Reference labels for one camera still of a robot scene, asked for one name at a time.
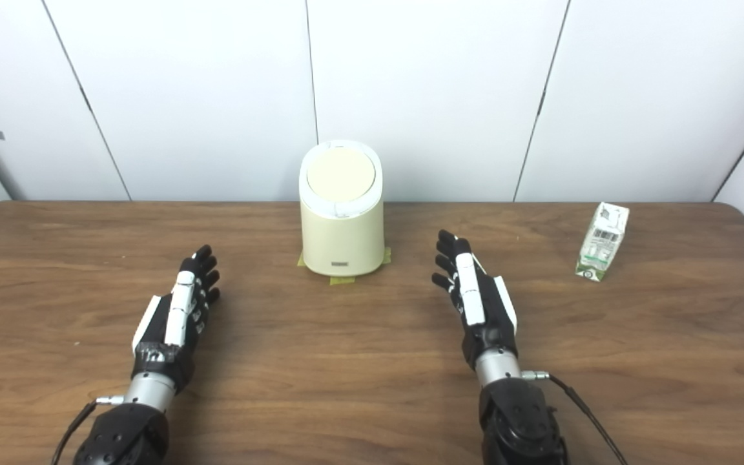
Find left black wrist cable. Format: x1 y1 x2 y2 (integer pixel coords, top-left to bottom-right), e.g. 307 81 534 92
51 395 126 465

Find cream-colored trash bin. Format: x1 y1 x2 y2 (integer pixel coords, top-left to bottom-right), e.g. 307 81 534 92
298 139 386 277

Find white green milk carton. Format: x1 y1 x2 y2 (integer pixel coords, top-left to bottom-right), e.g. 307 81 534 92
575 202 630 283

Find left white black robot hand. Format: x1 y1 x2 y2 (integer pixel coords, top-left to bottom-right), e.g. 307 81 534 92
130 244 222 393

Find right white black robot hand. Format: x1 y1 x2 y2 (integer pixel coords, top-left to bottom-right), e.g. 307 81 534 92
431 229 520 370

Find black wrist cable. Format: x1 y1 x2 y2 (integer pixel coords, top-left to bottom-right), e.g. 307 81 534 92
51 395 126 465
521 369 629 465

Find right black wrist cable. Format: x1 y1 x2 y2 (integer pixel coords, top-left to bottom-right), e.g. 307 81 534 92
521 369 629 465

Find round cream bin lid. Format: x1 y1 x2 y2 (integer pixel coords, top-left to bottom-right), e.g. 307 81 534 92
306 147 377 202

